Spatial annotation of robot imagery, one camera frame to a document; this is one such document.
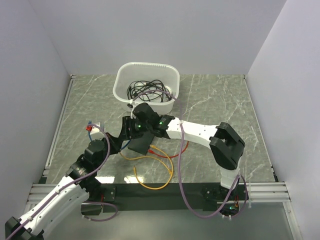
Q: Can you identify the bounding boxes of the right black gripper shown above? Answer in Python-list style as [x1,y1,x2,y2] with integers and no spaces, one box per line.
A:
[118,115,152,141]

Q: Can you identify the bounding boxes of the black network switch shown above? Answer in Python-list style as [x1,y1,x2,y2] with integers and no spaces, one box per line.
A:
[127,132,155,156]

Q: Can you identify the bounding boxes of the red ethernet cable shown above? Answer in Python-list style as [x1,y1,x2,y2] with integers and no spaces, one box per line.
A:
[148,141,189,159]

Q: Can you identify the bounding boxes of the blue ethernet cable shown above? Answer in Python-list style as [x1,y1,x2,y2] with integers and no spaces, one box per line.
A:
[87,120,132,152]

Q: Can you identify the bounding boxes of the yellow ethernet cable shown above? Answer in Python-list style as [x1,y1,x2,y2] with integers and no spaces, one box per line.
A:
[118,145,175,191]

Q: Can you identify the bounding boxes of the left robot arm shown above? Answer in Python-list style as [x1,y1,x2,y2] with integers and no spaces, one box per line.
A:
[5,133,123,240]

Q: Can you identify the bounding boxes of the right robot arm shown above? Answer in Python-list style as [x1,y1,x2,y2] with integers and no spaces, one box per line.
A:
[119,103,246,200]

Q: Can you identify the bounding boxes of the white plastic tub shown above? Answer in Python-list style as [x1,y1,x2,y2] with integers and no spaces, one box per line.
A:
[112,62,180,115]

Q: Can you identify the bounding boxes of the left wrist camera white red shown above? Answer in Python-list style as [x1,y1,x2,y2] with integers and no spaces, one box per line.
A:
[85,121,105,140]

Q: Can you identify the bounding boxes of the black tangled cables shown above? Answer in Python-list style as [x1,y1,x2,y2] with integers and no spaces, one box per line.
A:
[126,79,175,103]

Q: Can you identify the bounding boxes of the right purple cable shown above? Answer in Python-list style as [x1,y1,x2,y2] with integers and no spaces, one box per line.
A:
[128,89,249,219]

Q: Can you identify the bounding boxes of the purple cable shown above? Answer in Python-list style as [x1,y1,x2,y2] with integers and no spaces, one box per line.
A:
[128,89,249,219]
[4,123,119,240]

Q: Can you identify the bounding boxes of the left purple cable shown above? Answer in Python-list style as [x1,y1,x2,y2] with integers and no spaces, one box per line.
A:
[4,123,119,240]

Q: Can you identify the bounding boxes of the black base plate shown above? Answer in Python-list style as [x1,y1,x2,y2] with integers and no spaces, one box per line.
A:
[79,182,251,216]

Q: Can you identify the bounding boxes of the aluminium rail frame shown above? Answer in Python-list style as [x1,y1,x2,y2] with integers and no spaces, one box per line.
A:
[14,73,305,240]

